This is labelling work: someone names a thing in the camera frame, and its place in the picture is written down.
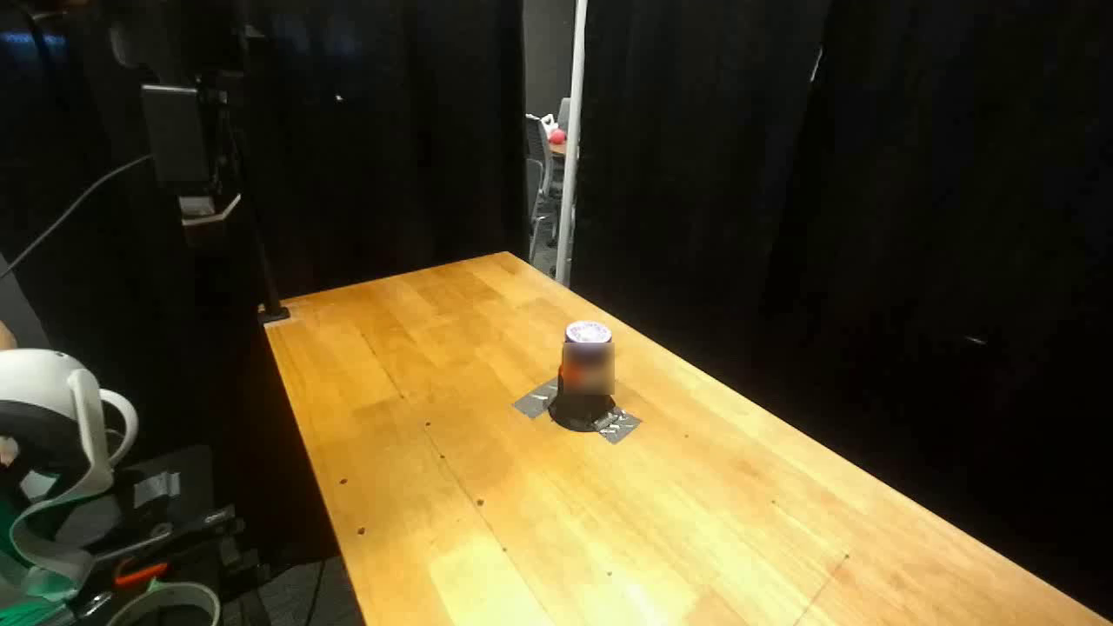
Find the dark upside-down cup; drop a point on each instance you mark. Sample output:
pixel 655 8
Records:
pixel 583 400

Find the grey square coaster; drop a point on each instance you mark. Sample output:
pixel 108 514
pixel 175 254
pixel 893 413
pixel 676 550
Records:
pixel 537 400

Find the white vertical pole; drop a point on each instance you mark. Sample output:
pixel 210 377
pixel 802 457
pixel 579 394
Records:
pixel 572 140

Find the black curtain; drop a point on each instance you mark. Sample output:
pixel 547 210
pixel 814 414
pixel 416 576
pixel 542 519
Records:
pixel 384 140
pixel 882 210

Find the black tripod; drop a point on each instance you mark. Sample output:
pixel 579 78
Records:
pixel 259 244

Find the small grey tape piece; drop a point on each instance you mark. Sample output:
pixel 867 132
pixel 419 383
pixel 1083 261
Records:
pixel 159 488

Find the white VR headset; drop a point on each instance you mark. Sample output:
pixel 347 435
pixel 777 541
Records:
pixel 45 404

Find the black camera box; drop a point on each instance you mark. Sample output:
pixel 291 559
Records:
pixel 175 132

